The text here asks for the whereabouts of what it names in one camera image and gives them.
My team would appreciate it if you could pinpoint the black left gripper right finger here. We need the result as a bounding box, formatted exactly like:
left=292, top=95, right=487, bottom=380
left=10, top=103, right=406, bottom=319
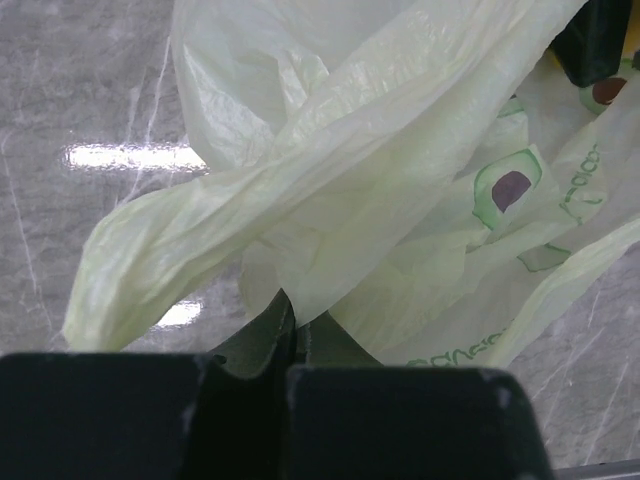
left=279, top=312, right=554, bottom=480

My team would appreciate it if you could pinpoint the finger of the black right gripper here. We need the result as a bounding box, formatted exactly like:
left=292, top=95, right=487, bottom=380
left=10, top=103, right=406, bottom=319
left=551, top=0, right=628, bottom=86

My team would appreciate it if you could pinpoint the light green plastic bag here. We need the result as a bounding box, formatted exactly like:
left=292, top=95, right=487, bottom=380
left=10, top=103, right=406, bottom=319
left=62, top=1, right=639, bottom=366

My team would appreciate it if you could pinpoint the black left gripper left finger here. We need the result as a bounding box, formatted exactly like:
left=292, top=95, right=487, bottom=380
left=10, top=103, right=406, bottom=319
left=1, top=293, right=295, bottom=479

